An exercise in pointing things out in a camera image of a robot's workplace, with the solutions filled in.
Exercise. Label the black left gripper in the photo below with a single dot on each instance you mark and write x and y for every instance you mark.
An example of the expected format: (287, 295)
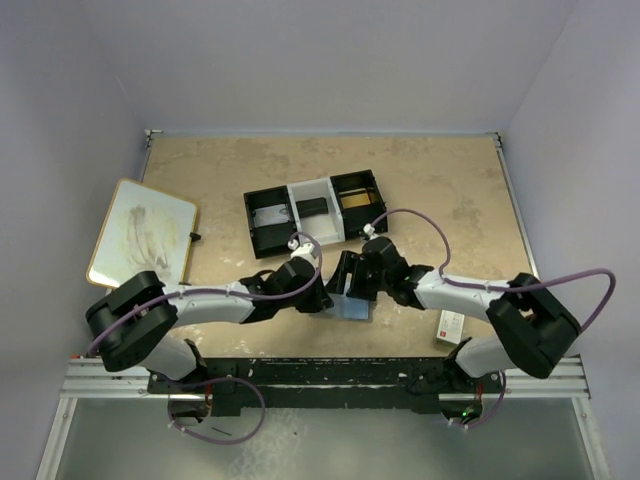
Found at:
(320, 300)

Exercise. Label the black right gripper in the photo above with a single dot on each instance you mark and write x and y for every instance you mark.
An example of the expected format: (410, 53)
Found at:
(350, 262)

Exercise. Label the grey card holder wallet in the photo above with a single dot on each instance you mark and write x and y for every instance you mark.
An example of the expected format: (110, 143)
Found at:
(346, 308)

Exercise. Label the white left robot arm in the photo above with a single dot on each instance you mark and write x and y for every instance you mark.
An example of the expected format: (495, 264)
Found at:
(131, 325)

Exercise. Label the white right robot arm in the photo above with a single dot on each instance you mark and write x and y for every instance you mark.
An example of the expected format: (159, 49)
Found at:
(532, 329)

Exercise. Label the silver card in tray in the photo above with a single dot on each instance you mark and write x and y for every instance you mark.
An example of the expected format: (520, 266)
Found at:
(271, 215)

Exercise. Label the black card in tray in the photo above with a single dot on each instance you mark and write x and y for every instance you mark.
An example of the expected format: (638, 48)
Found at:
(312, 207)

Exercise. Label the three-compartment card tray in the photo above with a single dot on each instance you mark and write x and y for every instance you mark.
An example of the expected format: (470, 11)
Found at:
(331, 209)

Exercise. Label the gold card in tray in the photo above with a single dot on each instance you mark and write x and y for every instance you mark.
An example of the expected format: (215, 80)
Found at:
(357, 198)

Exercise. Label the small white red box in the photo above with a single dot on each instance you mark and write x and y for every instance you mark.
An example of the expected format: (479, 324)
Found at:
(450, 327)

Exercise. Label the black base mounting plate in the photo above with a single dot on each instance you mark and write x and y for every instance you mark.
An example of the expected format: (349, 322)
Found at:
(424, 385)

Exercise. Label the wood-framed whiteboard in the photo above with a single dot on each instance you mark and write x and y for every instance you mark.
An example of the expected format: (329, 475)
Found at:
(144, 229)

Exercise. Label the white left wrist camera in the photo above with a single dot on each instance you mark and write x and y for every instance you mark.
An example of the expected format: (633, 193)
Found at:
(305, 250)

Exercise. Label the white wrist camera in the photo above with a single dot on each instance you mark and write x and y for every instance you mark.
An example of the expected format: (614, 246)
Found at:
(368, 232)
(305, 250)

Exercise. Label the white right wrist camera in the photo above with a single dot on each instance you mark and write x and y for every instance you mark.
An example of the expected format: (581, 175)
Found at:
(368, 232)

